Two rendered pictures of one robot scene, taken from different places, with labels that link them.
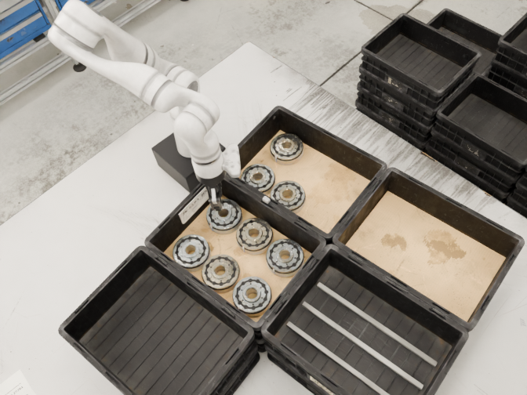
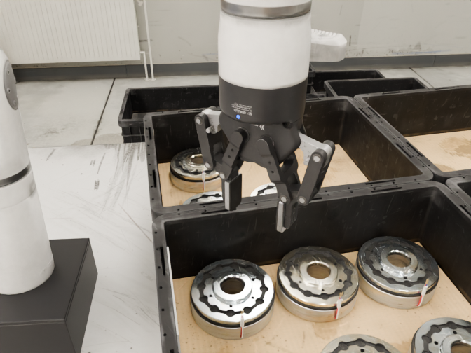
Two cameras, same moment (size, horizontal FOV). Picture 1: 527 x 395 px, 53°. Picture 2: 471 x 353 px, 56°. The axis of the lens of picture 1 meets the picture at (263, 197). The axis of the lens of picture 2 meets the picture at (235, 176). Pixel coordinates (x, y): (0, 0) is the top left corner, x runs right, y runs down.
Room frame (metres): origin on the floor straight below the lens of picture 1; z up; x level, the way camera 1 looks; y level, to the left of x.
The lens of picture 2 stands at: (0.57, 0.43, 1.27)
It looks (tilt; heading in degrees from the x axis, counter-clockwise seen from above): 34 degrees down; 304
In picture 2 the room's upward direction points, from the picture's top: straight up
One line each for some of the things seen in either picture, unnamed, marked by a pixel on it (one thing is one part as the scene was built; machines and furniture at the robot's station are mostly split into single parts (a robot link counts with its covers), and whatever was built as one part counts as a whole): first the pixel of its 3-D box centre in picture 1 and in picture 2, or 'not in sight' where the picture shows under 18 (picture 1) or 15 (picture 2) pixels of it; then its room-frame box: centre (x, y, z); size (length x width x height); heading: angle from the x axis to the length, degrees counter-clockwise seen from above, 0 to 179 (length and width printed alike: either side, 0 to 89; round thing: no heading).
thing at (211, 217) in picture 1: (223, 214); (232, 289); (0.78, 0.12, 0.86); 0.10 x 0.10 x 0.01
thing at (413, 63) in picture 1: (411, 88); (180, 153); (1.60, -0.72, 0.37); 0.40 x 0.30 x 0.45; 39
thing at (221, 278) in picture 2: (223, 212); (232, 286); (0.78, 0.12, 0.86); 0.05 x 0.05 x 0.01
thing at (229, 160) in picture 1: (215, 157); (275, 29); (0.75, 0.10, 1.17); 0.11 x 0.09 x 0.06; 90
